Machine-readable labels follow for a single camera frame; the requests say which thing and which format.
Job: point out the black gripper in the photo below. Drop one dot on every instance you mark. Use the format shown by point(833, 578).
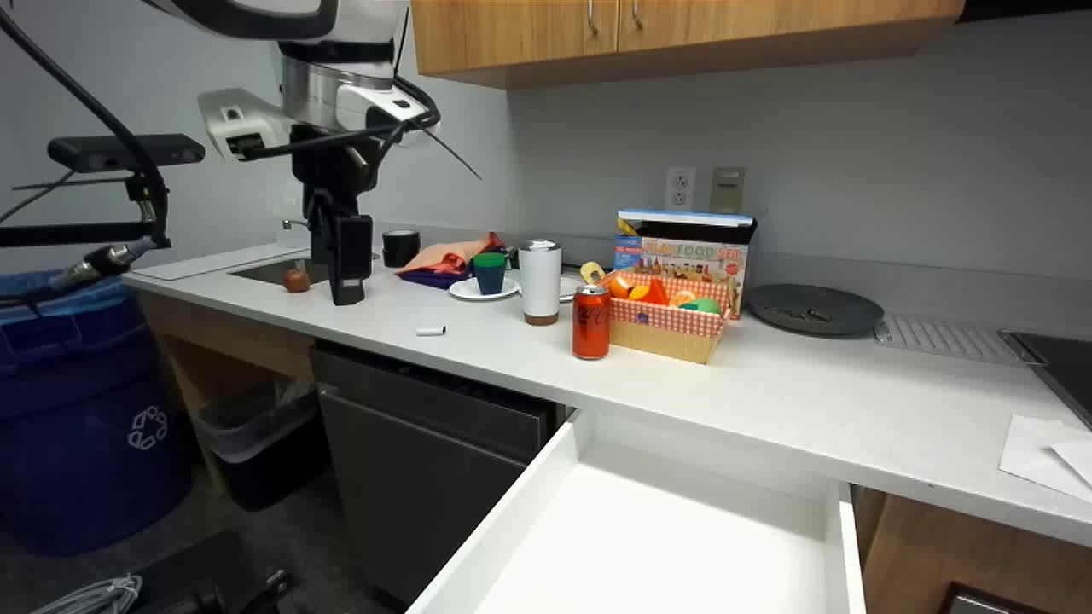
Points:
point(332, 180)

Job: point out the white top drawer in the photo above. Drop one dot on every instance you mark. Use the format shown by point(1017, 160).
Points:
point(653, 524)

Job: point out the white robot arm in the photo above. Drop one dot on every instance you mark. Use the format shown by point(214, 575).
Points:
point(343, 105)

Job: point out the wooden upper cabinet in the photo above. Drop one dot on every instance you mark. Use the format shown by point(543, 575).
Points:
point(564, 43)

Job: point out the black cylindrical container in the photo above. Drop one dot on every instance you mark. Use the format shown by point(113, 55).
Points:
point(400, 247)

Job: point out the small red apple toy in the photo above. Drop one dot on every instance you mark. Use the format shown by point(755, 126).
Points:
point(294, 282)

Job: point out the red orange cloth pile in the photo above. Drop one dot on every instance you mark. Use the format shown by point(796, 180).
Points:
point(444, 262)

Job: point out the small white marker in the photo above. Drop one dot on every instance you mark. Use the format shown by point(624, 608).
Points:
point(432, 333)

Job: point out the white paper plate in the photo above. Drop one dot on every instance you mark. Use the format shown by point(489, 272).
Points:
point(477, 294)

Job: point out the blue cup with green lid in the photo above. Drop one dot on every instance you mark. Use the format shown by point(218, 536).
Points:
point(489, 270)

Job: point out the white tumbler with brown base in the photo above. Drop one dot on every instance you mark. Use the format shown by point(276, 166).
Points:
point(541, 282)

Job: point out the black trash bin with liner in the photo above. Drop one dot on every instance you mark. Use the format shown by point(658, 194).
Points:
point(267, 440)

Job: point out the black dishwasher front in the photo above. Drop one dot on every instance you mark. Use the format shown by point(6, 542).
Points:
point(417, 458)

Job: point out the red soda can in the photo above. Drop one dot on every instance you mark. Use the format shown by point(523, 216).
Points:
point(593, 320)

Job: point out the blue recycling bin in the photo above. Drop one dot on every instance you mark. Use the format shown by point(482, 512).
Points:
point(92, 445)

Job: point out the checkered toy food basket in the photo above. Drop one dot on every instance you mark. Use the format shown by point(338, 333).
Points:
point(678, 319)

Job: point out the colourful toy box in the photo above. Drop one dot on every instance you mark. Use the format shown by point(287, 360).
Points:
point(701, 247)

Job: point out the black round hot plate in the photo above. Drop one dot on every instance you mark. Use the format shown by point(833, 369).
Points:
point(816, 310)

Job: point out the black induction cooktop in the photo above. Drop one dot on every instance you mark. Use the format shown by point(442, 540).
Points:
point(1063, 365)

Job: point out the white paper sheet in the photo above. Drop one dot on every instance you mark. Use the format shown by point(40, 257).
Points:
point(1052, 453)

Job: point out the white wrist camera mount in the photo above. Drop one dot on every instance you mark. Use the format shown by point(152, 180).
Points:
point(243, 124)

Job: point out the black camera on stand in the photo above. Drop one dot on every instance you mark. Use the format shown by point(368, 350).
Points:
point(92, 153)

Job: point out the white wall outlet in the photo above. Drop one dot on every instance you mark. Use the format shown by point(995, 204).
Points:
point(682, 187)

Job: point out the grey wall switch plate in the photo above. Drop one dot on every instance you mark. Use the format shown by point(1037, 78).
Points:
point(727, 187)

